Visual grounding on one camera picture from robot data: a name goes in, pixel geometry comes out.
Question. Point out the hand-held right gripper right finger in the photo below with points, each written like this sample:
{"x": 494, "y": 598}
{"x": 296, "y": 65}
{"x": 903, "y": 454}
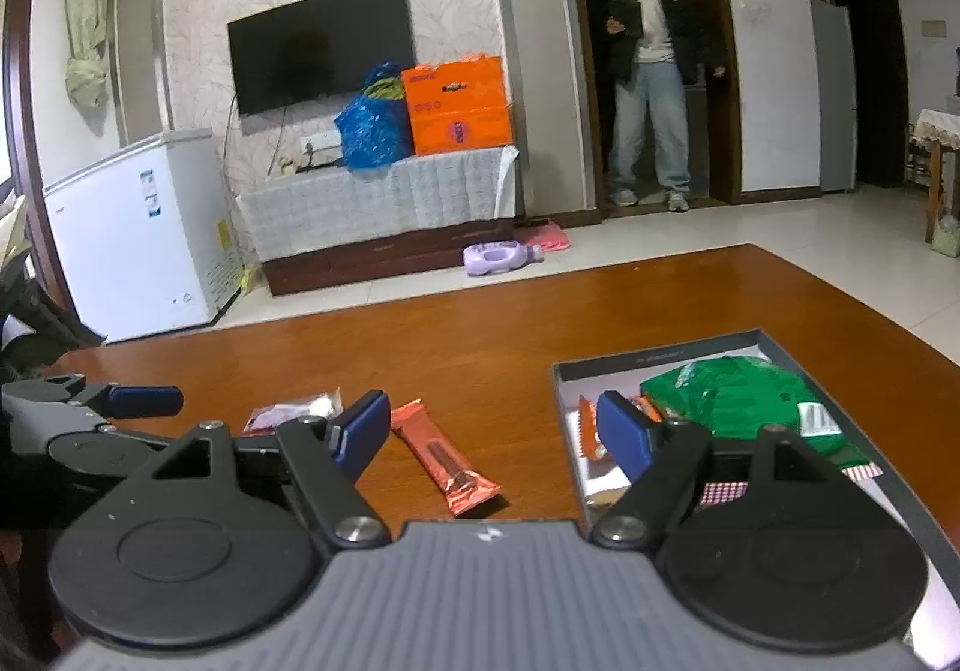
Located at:
{"x": 622, "y": 431}

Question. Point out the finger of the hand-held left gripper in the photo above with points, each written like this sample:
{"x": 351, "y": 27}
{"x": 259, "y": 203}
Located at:
{"x": 142, "y": 401}

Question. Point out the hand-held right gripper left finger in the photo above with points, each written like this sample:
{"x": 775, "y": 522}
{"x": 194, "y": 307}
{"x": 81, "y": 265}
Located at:
{"x": 364, "y": 427}

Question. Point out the orange snack packet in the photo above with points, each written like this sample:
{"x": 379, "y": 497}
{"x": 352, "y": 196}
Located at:
{"x": 586, "y": 431}

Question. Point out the clear packet with white contents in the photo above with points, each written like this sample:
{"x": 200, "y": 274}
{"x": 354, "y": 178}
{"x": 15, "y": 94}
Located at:
{"x": 292, "y": 409}

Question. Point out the orange snack bar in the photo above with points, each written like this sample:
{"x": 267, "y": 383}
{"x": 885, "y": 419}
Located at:
{"x": 442, "y": 453}

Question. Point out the dark grey box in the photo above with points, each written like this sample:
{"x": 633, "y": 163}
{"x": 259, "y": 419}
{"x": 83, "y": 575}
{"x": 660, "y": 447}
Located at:
{"x": 675, "y": 356}

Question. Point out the green snack bag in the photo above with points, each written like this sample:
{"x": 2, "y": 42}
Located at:
{"x": 735, "y": 401}

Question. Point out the white chest freezer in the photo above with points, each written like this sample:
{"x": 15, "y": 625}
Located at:
{"x": 127, "y": 244}

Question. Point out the yellow bag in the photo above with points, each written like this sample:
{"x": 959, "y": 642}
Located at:
{"x": 248, "y": 280}

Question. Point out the dark wooden cabinet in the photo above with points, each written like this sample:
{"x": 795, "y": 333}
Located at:
{"x": 360, "y": 259}

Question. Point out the pink cloth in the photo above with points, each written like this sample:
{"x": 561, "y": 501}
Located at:
{"x": 547, "y": 238}

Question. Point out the white checked cloth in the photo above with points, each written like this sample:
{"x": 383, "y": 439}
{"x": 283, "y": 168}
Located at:
{"x": 375, "y": 199}

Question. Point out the white power strip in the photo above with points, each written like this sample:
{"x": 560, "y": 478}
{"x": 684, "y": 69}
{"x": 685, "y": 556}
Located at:
{"x": 319, "y": 141}

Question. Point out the blue plastic bag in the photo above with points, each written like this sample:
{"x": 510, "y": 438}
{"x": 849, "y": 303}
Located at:
{"x": 371, "y": 131}

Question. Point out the orange cardboard box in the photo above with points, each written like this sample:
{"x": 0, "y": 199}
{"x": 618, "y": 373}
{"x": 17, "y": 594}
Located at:
{"x": 457, "y": 109}

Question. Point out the pale green bag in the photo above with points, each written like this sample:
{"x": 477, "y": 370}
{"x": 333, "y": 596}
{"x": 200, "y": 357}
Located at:
{"x": 946, "y": 236}

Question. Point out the black television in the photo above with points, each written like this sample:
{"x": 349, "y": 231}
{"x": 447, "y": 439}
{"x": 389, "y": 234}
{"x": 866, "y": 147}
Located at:
{"x": 322, "y": 49}

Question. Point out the silver refrigerator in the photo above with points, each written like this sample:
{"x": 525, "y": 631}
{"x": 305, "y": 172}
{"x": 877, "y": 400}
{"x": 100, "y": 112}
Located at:
{"x": 834, "y": 101}

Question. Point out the green curtain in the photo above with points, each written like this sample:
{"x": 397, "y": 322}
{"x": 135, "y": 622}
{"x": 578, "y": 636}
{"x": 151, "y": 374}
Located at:
{"x": 86, "y": 4}

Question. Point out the side table with lace cloth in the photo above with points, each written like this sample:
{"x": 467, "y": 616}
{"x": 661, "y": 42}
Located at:
{"x": 934, "y": 131}

